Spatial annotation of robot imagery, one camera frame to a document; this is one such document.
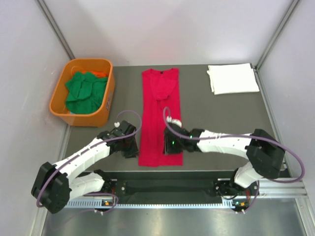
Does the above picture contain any grey slotted cable duct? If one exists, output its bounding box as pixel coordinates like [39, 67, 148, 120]
[65, 197, 246, 209]

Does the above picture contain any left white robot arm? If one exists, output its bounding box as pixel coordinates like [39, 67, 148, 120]
[31, 120, 138, 214]

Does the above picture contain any orange t shirt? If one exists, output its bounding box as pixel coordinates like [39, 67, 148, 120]
[82, 71, 108, 78]

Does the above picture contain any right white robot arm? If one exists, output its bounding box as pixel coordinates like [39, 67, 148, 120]
[163, 122, 285, 197]

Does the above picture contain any folded white t shirt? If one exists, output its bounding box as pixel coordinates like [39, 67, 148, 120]
[207, 63, 259, 95]

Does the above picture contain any red polo shirt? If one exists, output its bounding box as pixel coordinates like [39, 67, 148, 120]
[138, 68, 183, 167]

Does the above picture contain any green t shirt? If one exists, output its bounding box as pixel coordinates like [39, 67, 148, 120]
[65, 71, 108, 115]

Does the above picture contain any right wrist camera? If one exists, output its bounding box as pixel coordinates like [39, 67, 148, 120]
[166, 116, 182, 128]

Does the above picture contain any orange plastic bin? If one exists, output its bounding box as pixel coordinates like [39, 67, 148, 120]
[49, 58, 115, 127]

